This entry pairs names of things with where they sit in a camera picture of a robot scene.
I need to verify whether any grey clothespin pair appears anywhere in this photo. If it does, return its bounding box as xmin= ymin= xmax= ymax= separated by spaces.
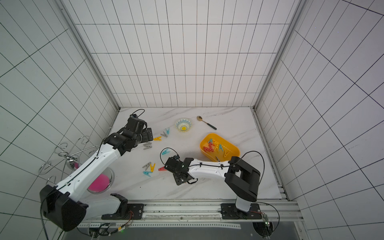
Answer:
xmin=143 ymin=142 xmax=153 ymax=150

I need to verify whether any yellow storage box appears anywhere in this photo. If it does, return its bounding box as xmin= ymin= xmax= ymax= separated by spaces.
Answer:
xmin=200 ymin=133 xmax=241 ymax=162

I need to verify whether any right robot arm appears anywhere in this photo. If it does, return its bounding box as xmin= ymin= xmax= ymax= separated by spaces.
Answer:
xmin=165 ymin=155 xmax=262 ymax=213

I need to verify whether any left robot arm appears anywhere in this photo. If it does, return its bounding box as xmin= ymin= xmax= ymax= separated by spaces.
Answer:
xmin=40 ymin=128 xmax=154 ymax=232

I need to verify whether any patterned small bowl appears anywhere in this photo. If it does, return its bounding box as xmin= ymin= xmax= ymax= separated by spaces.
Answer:
xmin=175 ymin=118 xmax=192 ymax=133

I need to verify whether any pink bowl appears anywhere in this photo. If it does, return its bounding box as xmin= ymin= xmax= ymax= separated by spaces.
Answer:
xmin=87 ymin=168 xmax=115 ymax=195

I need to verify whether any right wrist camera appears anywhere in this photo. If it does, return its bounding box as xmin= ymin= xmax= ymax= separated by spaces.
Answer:
xmin=165 ymin=156 xmax=181 ymax=174

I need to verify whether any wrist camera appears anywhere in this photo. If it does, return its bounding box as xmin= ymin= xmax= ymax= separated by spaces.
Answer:
xmin=165 ymin=156 xmax=181 ymax=174
xmin=126 ymin=117 xmax=147 ymax=133

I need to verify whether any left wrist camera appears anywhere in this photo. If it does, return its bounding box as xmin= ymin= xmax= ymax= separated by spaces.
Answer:
xmin=126 ymin=117 xmax=147 ymax=133

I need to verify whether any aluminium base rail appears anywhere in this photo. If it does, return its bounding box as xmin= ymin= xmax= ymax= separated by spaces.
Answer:
xmin=77 ymin=200 xmax=304 ymax=229

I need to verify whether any metal wire cup rack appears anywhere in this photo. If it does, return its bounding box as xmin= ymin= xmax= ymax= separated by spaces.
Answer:
xmin=38 ymin=136 xmax=99 ymax=184

